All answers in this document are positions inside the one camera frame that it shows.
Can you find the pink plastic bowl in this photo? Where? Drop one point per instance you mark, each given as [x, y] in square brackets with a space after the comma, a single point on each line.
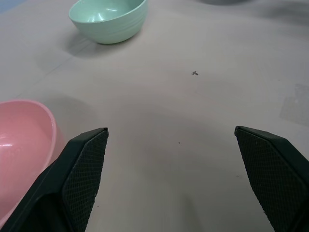
[21, 149]

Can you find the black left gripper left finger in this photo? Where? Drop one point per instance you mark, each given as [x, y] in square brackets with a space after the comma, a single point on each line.
[72, 183]

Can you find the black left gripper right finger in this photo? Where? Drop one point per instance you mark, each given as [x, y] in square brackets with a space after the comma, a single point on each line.
[275, 176]

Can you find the light green plastic bowl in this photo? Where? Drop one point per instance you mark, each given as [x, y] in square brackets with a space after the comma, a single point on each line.
[108, 19]

